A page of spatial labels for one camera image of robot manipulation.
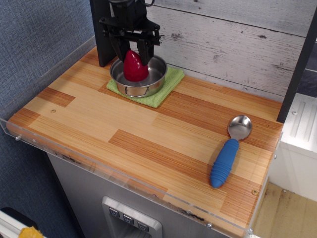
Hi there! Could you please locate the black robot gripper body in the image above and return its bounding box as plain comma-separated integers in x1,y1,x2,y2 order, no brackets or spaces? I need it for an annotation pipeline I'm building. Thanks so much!
99,4,161,47

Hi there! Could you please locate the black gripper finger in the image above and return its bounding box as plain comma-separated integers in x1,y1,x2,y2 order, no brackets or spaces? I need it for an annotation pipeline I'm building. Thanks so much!
109,35,131,61
137,40,154,65

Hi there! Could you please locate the red plastic strawberry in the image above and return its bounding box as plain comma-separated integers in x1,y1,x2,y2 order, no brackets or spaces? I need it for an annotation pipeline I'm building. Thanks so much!
123,50,149,82

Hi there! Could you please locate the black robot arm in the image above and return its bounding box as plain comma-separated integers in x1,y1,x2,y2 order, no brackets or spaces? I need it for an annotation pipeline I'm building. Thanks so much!
99,0,160,66

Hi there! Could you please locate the small steel pot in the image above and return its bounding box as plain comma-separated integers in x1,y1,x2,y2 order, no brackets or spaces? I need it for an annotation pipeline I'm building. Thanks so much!
110,55,167,98

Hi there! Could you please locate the green folded cloth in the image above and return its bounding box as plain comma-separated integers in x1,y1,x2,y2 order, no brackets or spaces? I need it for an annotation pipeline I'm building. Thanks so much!
106,67,185,108

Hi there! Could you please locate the grey toy fridge cabinet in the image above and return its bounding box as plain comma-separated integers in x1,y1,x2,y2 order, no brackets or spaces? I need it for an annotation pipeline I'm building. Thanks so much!
48,154,225,238

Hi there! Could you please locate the silver dispenser button panel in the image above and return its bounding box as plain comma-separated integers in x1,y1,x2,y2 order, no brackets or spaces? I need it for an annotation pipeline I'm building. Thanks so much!
102,196,163,238

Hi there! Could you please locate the clear acrylic table guard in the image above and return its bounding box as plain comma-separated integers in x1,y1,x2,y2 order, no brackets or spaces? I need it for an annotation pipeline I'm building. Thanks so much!
0,48,282,238

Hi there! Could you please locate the white ribbed side counter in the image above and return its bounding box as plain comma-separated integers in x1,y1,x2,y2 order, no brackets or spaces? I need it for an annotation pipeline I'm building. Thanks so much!
268,93,317,201

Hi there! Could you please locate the yellow object at corner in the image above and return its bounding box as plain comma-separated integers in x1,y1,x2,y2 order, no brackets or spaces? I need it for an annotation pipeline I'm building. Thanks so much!
18,227,44,238

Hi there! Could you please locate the left black frame post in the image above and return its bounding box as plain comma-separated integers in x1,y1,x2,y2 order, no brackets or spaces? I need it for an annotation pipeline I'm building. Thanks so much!
90,0,116,67

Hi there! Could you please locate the black frame post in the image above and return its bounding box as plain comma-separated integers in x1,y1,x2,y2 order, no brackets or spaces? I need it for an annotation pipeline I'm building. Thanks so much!
276,9,317,123
90,0,116,67

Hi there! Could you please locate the blue handled metal spoon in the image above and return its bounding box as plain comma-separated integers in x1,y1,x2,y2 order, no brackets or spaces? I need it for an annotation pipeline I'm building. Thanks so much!
210,115,252,188

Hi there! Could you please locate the right black frame post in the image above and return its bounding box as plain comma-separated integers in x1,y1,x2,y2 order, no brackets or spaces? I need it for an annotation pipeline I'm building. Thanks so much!
276,9,317,123

